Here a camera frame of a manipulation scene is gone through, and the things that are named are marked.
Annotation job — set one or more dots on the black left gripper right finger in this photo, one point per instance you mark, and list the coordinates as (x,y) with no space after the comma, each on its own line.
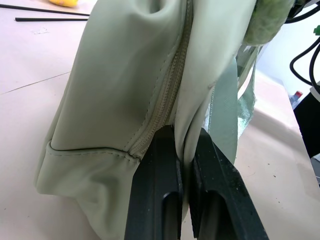
(225,190)

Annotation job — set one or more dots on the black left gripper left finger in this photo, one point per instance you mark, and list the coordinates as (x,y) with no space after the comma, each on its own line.
(155,190)

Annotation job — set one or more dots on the green zippered pouch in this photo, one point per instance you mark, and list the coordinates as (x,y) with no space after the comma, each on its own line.
(130,100)

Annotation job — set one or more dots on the yellow plush toy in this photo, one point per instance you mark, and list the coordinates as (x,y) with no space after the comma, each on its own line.
(64,2)

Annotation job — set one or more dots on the black box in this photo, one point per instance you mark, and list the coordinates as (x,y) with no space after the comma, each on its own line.
(308,125)

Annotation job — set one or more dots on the clear bottle with red cap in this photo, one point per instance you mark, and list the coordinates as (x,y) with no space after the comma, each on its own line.
(297,98)

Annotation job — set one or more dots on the green connector plug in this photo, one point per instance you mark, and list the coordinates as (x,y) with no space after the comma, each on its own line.
(317,30)

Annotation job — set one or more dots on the thin black rod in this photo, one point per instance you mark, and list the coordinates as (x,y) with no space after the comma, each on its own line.
(50,19)
(45,10)

